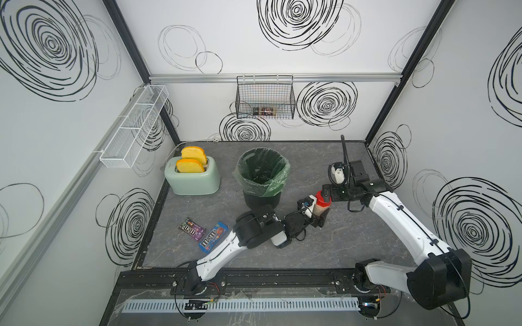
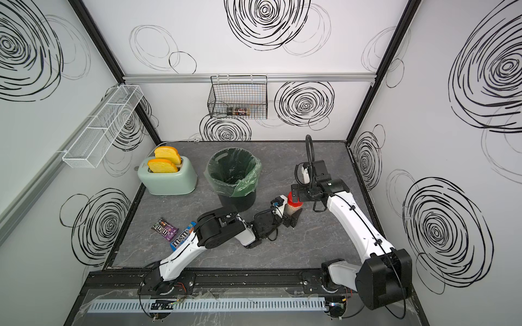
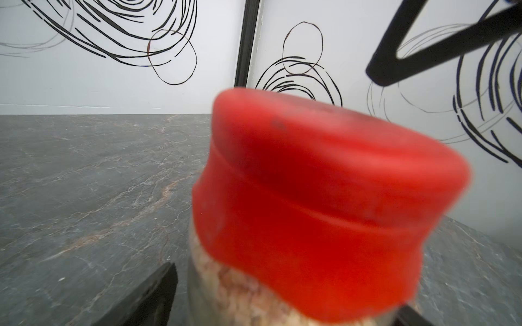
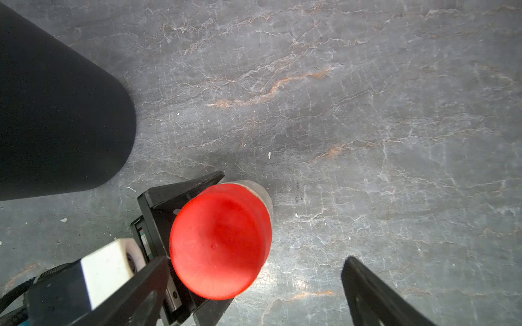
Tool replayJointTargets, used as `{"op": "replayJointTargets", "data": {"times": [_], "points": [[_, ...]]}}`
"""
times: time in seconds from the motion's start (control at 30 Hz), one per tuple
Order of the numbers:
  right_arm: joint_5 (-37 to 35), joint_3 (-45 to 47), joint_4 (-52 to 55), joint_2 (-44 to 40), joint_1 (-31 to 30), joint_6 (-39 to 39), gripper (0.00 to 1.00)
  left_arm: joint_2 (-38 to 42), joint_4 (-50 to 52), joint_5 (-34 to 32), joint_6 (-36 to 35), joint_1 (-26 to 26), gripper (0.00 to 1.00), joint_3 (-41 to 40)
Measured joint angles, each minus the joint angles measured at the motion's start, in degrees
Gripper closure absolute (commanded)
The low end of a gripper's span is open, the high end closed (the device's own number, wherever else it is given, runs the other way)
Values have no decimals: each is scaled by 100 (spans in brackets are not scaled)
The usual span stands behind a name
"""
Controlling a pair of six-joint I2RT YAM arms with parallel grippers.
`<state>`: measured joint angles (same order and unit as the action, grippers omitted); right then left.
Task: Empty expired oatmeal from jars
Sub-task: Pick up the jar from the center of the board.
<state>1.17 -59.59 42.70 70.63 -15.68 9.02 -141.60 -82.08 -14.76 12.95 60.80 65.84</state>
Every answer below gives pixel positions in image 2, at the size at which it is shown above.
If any white wire wall shelf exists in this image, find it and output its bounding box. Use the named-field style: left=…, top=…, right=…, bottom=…
left=62, top=85, right=144, bottom=168

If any black wire wall basket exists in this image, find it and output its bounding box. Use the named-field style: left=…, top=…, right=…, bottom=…
left=207, top=81, right=269, bottom=120

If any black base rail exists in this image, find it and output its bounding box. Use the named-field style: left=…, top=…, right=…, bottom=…
left=81, top=268, right=355, bottom=297

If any toast slice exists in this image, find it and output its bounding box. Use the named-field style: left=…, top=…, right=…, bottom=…
left=147, top=158, right=179, bottom=173
left=154, top=146, right=182, bottom=165

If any grey slotted cable duct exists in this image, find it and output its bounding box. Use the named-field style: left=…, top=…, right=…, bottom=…
left=87, top=297, right=327, bottom=315

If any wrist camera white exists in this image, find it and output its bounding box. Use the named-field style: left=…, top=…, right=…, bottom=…
left=300, top=167, right=310, bottom=185
left=271, top=195, right=288, bottom=218

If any black trash bin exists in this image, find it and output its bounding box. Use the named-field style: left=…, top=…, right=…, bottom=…
left=207, top=147, right=262, bottom=213

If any purple candy bar wrapper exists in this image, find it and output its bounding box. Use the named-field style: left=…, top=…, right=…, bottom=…
left=151, top=217, right=178, bottom=241

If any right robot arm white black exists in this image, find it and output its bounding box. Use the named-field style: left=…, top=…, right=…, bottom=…
left=291, top=160, right=413, bottom=310

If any oatmeal jar clear plastic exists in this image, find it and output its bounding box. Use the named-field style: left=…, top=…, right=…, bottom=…
left=284, top=202, right=303, bottom=223

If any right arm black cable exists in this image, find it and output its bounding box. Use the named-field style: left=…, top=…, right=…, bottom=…
left=294, top=134, right=327, bottom=213

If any mint green toaster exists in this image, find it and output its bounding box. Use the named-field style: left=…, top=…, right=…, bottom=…
left=137, top=156, right=198, bottom=196

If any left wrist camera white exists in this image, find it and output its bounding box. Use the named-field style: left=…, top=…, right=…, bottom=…
left=271, top=195, right=288, bottom=218

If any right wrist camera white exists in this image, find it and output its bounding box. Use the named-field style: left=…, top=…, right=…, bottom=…
left=300, top=167, right=310, bottom=185

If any blue m&m's candy bag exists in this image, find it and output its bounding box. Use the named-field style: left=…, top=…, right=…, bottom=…
left=170, top=221, right=197, bottom=251

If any small jar in basket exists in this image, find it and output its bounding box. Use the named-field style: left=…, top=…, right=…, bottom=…
left=226, top=107, right=250, bottom=116

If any front toast slice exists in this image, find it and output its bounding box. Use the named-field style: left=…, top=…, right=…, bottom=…
left=147, top=158, right=179, bottom=173

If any aluminium wall rail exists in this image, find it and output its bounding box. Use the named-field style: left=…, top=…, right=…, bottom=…
left=123, top=72, right=377, bottom=84

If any rear toast slice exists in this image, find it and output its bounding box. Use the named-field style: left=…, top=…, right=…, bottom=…
left=154, top=146, right=182, bottom=165

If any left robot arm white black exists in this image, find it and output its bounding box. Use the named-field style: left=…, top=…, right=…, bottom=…
left=138, top=201, right=294, bottom=295

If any red jar lid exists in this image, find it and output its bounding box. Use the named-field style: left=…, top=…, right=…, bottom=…
left=288, top=191, right=303, bottom=208

